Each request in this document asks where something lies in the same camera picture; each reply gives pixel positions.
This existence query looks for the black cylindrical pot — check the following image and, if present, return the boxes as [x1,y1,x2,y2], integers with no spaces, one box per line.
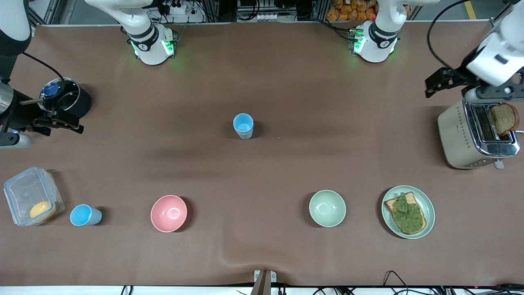
[39,77,92,120]

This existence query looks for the glass lid blue knob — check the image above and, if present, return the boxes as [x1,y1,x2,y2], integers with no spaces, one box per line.
[39,77,81,113]

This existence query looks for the beige chrome toaster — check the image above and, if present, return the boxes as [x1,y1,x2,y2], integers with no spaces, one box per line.
[437,97,524,170]

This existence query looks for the brown bread slice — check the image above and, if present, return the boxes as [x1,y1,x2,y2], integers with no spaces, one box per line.
[488,103,520,137]

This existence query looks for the clear plastic food container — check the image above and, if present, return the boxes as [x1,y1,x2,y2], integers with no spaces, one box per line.
[3,166,65,227]

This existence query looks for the yellow round food piece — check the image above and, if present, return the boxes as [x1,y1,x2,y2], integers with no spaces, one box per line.
[29,200,57,222]

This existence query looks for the orange snack bags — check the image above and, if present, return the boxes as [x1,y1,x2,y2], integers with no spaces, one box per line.
[326,0,378,22]

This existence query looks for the pale green plate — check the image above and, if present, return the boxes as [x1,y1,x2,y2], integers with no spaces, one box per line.
[381,185,436,240]

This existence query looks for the toasted bread slice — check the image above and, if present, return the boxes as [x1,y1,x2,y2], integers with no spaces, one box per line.
[384,192,427,235]

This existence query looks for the green lettuce leaf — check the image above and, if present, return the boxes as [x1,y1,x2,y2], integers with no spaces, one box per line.
[393,193,425,233]

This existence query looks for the pink bowl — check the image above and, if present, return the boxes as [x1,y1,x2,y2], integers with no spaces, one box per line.
[150,195,188,233]

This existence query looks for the white power strip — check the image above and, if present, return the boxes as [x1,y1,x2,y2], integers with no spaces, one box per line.
[162,0,193,15]

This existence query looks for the pale green bowl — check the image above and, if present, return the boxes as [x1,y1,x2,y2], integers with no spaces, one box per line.
[309,189,347,228]

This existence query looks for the brown table mat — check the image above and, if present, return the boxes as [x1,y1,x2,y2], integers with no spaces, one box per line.
[0,20,524,287]

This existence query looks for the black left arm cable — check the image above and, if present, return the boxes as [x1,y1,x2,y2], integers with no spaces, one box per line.
[427,0,475,70]

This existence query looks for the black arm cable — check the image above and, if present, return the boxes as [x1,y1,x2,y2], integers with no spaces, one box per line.
[427,0,475,70]
[21,51,67,84]

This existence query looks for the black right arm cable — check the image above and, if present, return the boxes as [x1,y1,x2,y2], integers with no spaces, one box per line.
[21,51,67,84]

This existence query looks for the aluminium frame post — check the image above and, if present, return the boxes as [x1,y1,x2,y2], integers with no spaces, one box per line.
[312,0,331,22]
[41,0,78,25]
[206,0,222,22]

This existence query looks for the black cable loop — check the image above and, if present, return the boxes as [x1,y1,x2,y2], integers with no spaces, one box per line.
[383,270,410,288]

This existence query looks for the black cable bundle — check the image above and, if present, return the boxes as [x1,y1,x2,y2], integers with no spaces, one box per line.
[409,283,524,295]

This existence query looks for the metal mounting bracket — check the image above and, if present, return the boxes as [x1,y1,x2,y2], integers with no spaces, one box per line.
[251,270,277,295]

